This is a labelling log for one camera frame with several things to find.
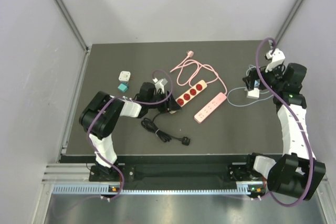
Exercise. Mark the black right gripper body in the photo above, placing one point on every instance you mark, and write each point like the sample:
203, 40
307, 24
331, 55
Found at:
273, 78

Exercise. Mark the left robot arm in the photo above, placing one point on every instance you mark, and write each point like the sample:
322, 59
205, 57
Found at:
102, 113

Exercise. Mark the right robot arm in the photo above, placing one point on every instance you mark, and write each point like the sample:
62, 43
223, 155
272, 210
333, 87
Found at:
297, 173

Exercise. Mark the white square plug adapter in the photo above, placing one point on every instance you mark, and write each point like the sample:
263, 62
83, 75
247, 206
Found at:
124, 76

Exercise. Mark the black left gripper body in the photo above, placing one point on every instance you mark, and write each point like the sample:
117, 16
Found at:
165, 106

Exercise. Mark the aluminium frame rail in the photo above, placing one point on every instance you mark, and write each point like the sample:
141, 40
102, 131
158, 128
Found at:
71, 174

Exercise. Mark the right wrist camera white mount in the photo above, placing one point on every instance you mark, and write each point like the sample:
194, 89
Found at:
276, 58

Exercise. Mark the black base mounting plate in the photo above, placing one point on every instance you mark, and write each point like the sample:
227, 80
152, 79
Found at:
178, 172

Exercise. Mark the white usb charger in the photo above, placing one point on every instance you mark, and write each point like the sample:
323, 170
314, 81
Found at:
253, 94

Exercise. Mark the pink round wall plug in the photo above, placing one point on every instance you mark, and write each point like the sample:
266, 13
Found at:
189, 54

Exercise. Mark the slotted grey cable duct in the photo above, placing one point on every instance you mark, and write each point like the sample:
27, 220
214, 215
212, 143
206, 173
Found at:
240, 188

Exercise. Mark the teal usb charger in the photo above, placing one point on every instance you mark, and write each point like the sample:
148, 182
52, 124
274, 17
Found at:
123, 87

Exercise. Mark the pink power strip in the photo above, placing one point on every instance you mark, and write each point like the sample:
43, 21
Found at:
209, 108

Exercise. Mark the beige red power strip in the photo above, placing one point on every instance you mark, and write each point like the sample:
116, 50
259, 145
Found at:
191, 93

